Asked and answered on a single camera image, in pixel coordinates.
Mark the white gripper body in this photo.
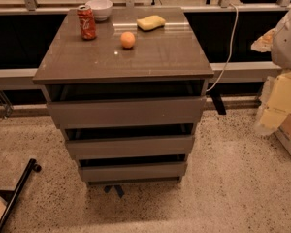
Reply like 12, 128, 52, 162
254, 71, 291, 135

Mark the grey bottom drawer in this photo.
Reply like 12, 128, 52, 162
79, 162, 187, 183

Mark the grey drawer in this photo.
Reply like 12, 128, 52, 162
79, 162, 187, 183
47, 97, 206, 129
65, 135, 194, 159

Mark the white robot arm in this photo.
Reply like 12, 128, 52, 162
251, 9, 291, 135

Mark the grey top drawer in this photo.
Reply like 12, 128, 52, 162
47, 97, 206, 129

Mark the grey middle drawer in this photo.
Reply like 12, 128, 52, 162
65, 135, 194, 159

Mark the grey drawer cabinet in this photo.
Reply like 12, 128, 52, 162
33, 7, 213, 184

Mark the yellow sponge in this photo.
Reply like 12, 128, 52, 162
137, 15, 166, 31

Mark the orange fruit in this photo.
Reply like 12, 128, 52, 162
120, 32, 136, 49

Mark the white bowl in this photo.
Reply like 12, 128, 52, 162
86, 0, 113, 21

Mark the red soda can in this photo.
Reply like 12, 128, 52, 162
77, 5, 96, 40

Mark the black metal leg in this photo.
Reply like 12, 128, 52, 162
0, 158, 42, 233

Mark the black bracket under rail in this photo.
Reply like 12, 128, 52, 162
210, 91, 226, 115

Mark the white cable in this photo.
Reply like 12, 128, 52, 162
205, 3, 240, 93

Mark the grey metal window rail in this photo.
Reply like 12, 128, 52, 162
0, 61, 282, 90

